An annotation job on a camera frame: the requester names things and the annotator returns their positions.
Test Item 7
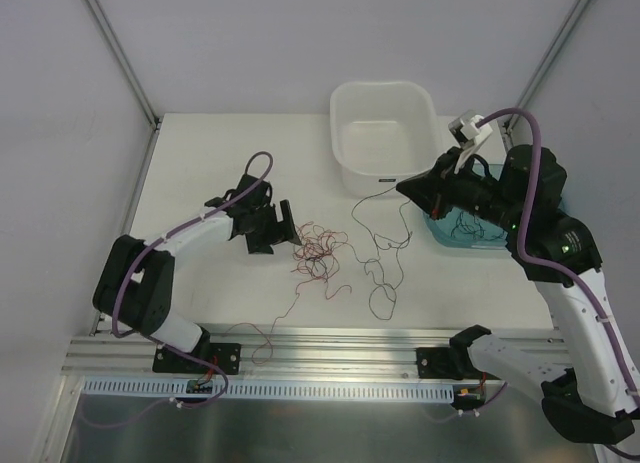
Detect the aluminium frame post left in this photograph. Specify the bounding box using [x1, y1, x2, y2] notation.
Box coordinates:
[83, 0, 161, 128]

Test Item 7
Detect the aluminium frame post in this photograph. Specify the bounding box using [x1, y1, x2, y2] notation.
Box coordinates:
[83, 0, 161, 128]
[516, 0, 594, 108]

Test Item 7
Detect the teal transparent plastic bin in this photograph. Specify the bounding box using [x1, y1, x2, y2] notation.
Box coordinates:
[425, 158, 530, 250]

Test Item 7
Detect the red thin wire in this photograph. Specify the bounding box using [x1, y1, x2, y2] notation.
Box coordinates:
[219, 221, 354, 368]

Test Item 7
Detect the white plastic tub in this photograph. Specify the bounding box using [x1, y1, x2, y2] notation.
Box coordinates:
[329, 81, 444, 197]

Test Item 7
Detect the aluminium frame post right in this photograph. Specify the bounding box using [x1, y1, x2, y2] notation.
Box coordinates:
[516, 0, 594, 108]

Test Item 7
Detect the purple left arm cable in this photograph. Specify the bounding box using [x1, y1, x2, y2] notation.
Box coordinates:
[109, 151, 276, 379]

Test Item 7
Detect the white slotted cable duct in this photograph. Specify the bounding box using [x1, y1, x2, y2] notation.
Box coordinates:
[83, 377, 454, 404]

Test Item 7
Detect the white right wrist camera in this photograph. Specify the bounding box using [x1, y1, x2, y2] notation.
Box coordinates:
[448, 111, 493, 174]

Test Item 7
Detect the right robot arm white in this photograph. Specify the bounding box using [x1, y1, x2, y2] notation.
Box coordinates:
[396, 146, 639, 448]

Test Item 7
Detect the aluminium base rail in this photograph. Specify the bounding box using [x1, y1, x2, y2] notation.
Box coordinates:
[64, 325, 571, 384]

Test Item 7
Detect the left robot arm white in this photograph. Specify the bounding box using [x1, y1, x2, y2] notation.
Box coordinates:
[92, 174, 300, 375]

